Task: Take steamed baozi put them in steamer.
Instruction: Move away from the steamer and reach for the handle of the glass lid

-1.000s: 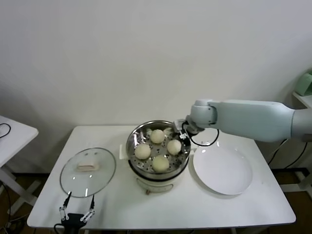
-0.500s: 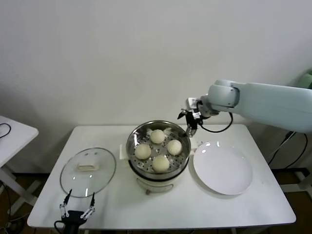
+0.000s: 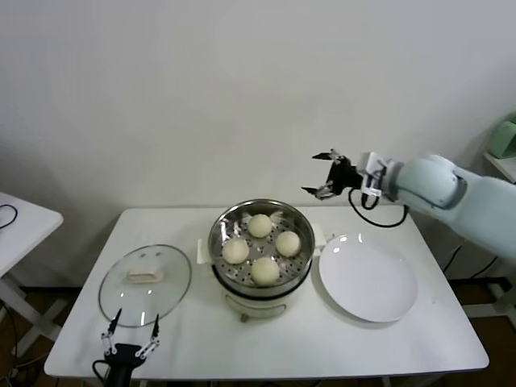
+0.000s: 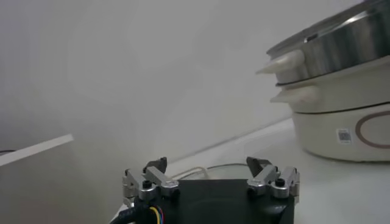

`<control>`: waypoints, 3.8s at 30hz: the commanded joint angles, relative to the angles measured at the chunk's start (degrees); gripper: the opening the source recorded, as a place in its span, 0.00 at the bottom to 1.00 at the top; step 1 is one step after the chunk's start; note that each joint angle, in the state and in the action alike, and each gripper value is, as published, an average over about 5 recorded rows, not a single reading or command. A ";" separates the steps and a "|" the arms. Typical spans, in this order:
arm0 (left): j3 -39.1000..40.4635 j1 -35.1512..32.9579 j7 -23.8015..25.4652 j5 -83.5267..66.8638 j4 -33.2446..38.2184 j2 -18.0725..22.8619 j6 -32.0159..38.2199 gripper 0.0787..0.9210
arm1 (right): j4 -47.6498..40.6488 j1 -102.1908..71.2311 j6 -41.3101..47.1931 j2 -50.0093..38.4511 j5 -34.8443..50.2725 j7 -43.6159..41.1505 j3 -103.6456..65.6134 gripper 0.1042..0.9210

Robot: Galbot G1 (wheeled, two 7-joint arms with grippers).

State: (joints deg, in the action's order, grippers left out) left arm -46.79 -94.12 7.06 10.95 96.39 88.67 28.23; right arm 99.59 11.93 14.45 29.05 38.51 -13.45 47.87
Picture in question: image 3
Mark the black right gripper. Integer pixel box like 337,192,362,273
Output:
301,148,364,202

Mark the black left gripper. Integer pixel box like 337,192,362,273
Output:
100,308,161,387

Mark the glass lid with cream handle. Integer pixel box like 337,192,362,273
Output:
98,243,193,328

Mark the white steamed baozi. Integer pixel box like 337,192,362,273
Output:
274,231,302,258
247,214,273,238
222,238,250,265
250,257,281,287

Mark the steel perforated steamer basket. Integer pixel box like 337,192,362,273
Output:
208,198,315,298

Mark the white round plate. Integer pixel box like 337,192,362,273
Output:
318,232,418,323

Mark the cream electric cooker pot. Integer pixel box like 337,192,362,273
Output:
196,223,327,324

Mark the pale green appliance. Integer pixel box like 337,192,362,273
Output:
487,114,516,160

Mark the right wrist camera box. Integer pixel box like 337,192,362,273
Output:
360,151,390,198

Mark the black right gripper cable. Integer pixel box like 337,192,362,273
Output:
348,187,409,227

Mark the thin black cable loop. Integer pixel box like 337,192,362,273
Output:
0,204,19,230

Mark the black power cable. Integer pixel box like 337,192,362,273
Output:
442,243,503,280

